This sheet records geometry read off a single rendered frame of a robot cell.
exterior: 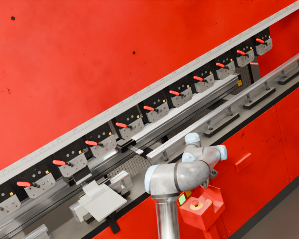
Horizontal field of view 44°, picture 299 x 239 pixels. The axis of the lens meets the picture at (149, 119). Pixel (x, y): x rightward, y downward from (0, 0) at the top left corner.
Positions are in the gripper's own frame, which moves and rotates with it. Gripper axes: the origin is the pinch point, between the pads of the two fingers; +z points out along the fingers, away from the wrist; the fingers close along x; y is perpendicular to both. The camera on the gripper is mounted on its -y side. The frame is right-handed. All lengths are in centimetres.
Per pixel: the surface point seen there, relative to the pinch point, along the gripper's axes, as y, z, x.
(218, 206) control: -4.7, 13.0, -0.9
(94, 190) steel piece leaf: 48, -12, 41
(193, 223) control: 1.5, 15.2, 15.2
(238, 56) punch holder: 23, -40, -85
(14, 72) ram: 55, -92, 51
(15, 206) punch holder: 55, -31, 80
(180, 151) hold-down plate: 31.2, -3.9, -17.1
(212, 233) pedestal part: -2.7, 29.4, 6.3
